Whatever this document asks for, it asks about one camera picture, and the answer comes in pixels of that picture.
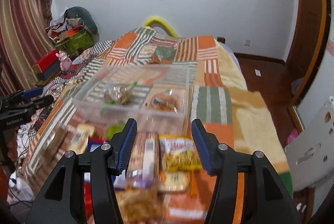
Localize beige biscuit pack with barcode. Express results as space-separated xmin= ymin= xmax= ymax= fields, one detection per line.
xmin=68 ymin=123 xmax=95 ymax=154

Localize brown wafer biscuit pack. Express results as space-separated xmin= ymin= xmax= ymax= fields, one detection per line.
xmin=126 ymin=132 xmax=160 ymax=188

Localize orange label rice cake pack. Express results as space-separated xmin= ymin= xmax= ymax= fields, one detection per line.
xmin=158 ymin=171 xmax=190 ymax=192

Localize yellow noodle snack bag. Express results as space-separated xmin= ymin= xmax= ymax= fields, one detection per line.
xmin=159 ymin=135 xmax=202 ymax=172

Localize clear bag brown snacks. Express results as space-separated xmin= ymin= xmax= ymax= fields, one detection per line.
xmin=103 ymin=82 xmax=137 ymax=105

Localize clear bag orange snacks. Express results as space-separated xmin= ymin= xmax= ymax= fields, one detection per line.
xmin=149 ymin=91 xmax=179 ymax=113

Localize dark blue box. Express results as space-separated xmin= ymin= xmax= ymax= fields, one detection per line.
xmin=36 ymin=60 xmax=60 ymax=80

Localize red gift box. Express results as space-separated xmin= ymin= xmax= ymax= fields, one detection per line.
xmin=32 ymin=50 xmax=58 ymax=75

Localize pink plush toy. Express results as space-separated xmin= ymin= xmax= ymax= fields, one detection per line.
xmin=56 ymin=50 xmax=72 ymax=74

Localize orange brown snack bag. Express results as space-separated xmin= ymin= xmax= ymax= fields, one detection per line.
xmin=116 ymin=187 xmax=166 ymax=223

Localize striped red curtain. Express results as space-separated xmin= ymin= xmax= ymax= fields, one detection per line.
xmin=1 ymin=0 xmax=54 ymax=95

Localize green patterned box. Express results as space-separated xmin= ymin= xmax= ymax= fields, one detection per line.
xmin=55 ymin=29 xmax=94 ymax=58

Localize green jelly cup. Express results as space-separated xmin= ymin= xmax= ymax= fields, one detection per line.
xmin=106 ymin=120 xmax=125 ymax=140

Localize clear plastic storage box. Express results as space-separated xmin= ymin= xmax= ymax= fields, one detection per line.
xmin=74 ymin=64 xmax=190 ymax=136

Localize patchwork striped bed blanket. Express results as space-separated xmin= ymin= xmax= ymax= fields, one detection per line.
xmin=24 ymin=28 xmax=292 ymax=223

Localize yellow curved bed rail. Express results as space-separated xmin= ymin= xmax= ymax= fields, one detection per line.
xmin=143 ymin=16 xmax=178 ymax=38

